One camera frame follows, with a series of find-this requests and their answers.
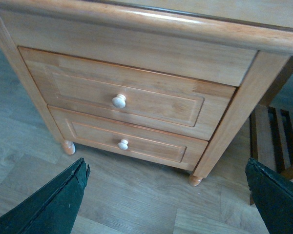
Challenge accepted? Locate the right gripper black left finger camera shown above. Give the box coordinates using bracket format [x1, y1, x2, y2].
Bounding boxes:
[0, 158, 90, 234]

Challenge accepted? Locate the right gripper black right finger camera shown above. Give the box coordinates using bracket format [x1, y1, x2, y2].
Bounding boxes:
[245, 158, 293, 234]

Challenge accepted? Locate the wooden drawer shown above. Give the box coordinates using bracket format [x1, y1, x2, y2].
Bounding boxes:
[48, 106, 207, 170]
[20, 47, 235, 140]

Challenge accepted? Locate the dark wooden side table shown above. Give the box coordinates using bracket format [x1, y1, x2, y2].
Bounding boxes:
[250, 57, 293, 182]

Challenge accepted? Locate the light wooden nightstand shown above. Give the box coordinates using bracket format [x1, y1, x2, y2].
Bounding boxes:
[0, 0, 293, 186]

